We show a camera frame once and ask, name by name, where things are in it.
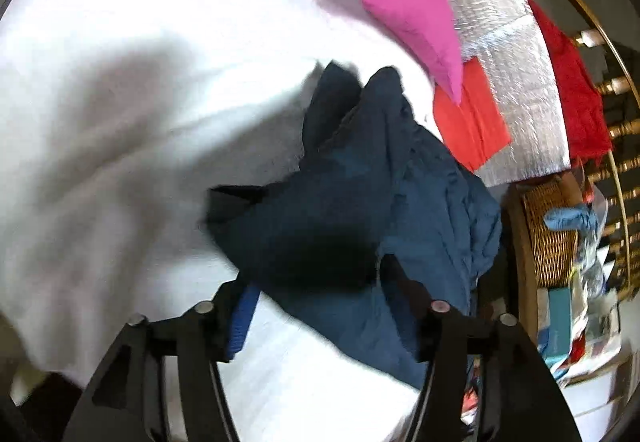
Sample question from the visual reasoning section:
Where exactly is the wicker basket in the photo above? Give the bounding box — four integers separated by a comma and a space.
507, 172, 596, 291

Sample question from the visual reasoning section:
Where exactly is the orange-red cloth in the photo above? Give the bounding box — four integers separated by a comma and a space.
432, 56, 512, 173

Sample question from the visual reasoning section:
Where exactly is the white bed blanket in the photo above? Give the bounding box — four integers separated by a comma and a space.
0, 0, 446, 442

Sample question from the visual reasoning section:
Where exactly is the dark red cloth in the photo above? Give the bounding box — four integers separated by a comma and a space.
527, 0, 614, 167

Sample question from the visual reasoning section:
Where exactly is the silver foil mat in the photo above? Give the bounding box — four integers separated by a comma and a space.
430, 0, 573, 187

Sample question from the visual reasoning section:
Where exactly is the navy blue jacket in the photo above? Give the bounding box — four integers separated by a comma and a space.
205, 62, 503, 390

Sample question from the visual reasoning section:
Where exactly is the teal box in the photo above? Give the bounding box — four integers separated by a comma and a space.
542, 287, 574, 364

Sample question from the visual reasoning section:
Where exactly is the clear plastic bag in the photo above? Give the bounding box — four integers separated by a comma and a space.
575, 172, 623, 305

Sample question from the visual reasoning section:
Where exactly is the light blue cloth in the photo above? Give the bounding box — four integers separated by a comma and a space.
542, 204, 601, 235

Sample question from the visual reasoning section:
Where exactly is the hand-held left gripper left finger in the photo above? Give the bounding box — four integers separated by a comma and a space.
62, 279, 263, 442

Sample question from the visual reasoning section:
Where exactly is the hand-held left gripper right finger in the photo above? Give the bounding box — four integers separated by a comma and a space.
380, 254, 583, 442

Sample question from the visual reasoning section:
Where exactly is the magenta pillow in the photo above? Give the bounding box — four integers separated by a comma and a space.
357, 0, 466, 105

